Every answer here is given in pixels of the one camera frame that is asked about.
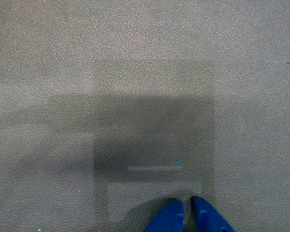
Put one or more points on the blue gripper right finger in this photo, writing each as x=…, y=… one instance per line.
x=207, y=218

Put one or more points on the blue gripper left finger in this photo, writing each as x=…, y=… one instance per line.
x=169, y=218

